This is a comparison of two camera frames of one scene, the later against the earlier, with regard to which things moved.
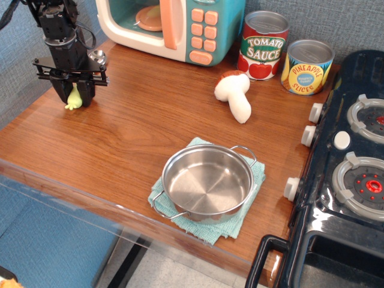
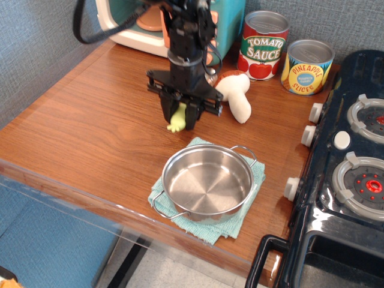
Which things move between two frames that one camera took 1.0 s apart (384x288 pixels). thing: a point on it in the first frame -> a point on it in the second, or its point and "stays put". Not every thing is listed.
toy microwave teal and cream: (201, 32) stays put
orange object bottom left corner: (9, 283) stays put
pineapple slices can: (306, 66) stays put
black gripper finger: (87, 90) -> (191, 115)
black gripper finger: (63, 88) -> (170, 103)
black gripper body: (68, 62) -> (186, 78)
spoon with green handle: (74, 99) -> (178, 118)
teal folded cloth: (209, 232) stays put
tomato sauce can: (264, 35) stays put
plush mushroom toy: (231, 86) stays put
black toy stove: (336, 236) stays put
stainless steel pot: (207, 182) stays put
